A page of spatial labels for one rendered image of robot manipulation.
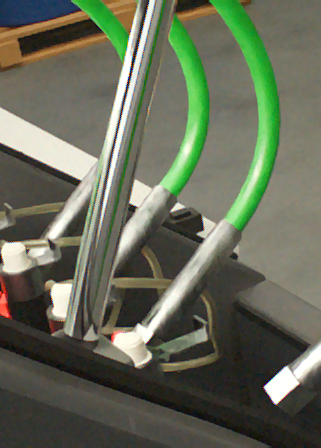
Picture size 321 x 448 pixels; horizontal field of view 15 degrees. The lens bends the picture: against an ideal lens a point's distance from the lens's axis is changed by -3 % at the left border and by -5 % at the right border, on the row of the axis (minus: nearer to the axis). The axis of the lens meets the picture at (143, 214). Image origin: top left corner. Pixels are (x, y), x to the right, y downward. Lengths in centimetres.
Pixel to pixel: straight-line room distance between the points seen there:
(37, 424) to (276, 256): 304
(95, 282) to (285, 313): 76
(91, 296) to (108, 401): 3
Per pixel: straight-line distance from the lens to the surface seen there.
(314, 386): 59
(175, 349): 67
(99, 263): 26
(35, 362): 24
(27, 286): 79
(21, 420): 23
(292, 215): 348
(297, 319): 101
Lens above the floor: 145
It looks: 23 degrees down
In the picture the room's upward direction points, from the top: 12 degrees counter-clockwise
